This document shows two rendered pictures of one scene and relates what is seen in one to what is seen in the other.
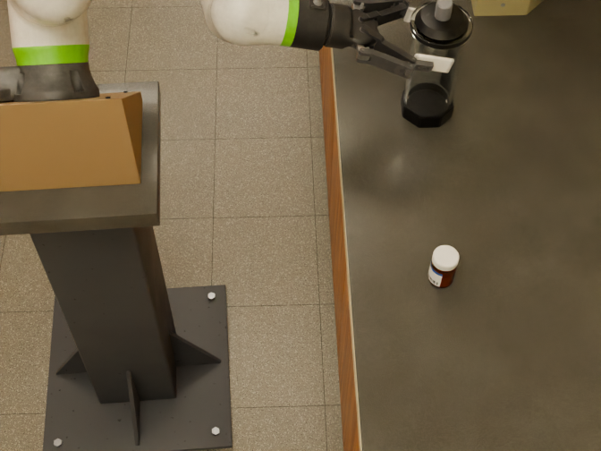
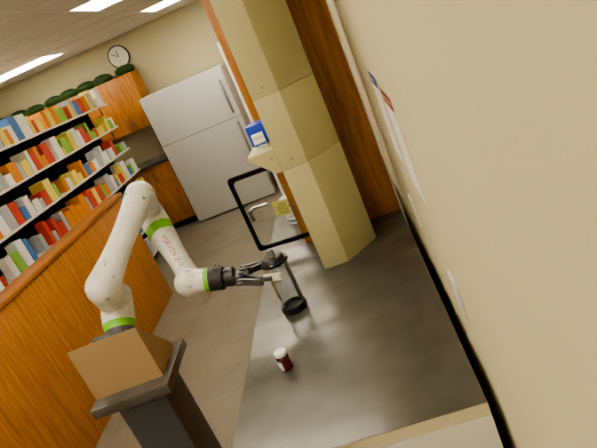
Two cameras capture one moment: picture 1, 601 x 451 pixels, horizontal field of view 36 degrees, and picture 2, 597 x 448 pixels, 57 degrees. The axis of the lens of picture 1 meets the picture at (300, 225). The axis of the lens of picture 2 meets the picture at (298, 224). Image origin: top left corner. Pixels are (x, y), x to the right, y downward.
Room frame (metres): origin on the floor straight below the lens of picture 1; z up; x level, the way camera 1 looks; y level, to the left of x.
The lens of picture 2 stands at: (-0.66, -0.78, 1.92)
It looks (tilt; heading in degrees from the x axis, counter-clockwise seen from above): 19 degrees down; 12
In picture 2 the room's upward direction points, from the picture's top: 23 degrees counter-clockwise
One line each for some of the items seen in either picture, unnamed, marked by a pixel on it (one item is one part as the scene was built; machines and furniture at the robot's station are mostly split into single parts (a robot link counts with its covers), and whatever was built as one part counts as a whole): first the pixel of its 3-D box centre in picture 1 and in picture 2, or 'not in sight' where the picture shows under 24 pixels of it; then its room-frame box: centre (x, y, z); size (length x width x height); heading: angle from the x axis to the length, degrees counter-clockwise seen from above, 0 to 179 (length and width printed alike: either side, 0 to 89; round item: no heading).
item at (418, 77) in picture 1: (434, 65); (283, 283); (1.20, -0.24, 1.06); 0.11 x 0.11 x 0.21
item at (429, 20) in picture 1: (442, 17); (272, 257); (1.20, -0.24, 1.18); 0.09 x 0.09 x 0.07
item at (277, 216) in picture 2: not in sight; (271, 206); (1.78, -0.17, 1.19); 0.30 x 0.01 x 0.40; 85
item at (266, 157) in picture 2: not in sight; (267, 156); (1.62, -0.29, 1.46); 0.32 x 0.12 x 0.10; 3
